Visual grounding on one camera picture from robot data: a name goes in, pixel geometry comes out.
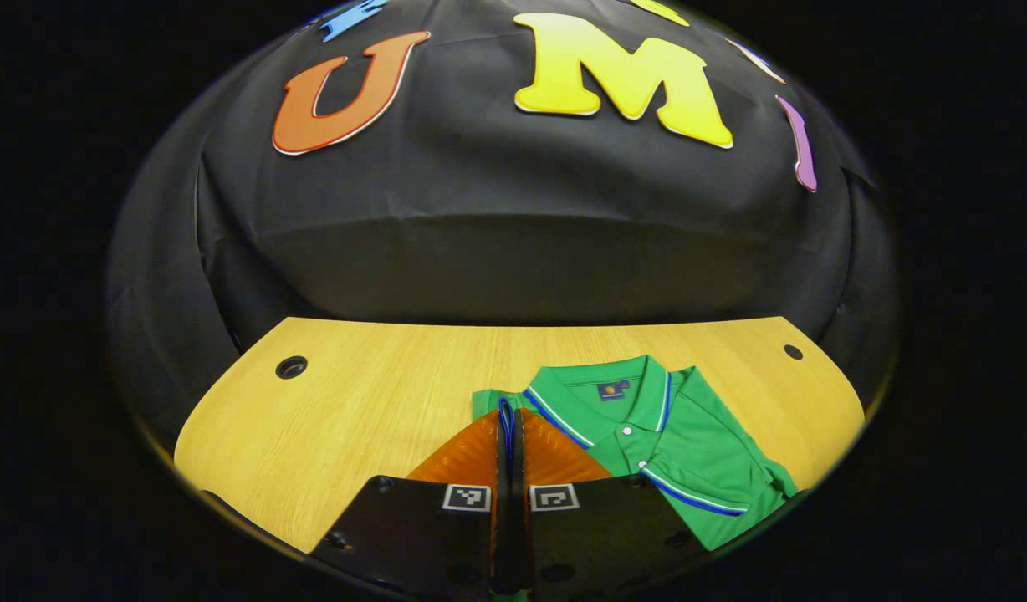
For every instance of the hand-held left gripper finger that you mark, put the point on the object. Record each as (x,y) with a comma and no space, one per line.
(519,468)
(503,468)

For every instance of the green T-shirt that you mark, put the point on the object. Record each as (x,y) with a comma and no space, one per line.
(689,443)

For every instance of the black backdrop cloth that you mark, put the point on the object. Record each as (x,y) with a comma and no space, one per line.
(497,234)

